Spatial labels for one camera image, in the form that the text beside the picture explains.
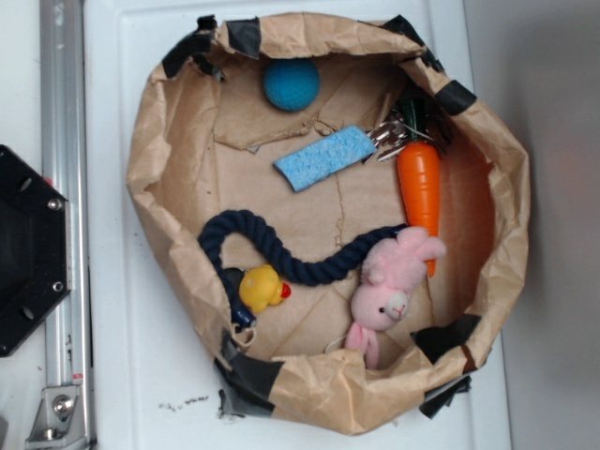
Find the silver metal fork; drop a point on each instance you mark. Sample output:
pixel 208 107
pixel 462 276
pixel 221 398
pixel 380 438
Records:
pixel 388 138

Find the aluminium extrusion rail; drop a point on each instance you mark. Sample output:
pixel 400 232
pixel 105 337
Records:
pixel 68 329

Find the pink plush bunny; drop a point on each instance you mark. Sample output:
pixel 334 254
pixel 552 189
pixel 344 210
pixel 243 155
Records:
pixel 391 272

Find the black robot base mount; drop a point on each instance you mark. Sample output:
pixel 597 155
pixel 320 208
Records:
pixel 34 250

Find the orange toy carrot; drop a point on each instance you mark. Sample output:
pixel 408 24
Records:
pixel 418 171

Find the navy blue rope toy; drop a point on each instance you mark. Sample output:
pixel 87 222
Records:
pixel 265 239

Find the metal corner bracket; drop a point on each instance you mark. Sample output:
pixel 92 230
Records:
pixel 58 415

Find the light blue sponge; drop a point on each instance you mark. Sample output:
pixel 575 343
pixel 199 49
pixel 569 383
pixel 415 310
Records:
pixel 325 157

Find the brown paper bag bin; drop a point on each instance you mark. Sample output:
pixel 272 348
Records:
pixel 205 141

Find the blue foam ball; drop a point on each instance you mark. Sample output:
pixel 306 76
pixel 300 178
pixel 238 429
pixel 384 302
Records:
pixel 291 85

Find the yellow rubber duck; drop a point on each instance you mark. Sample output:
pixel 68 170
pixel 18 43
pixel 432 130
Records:
pixel 262 287

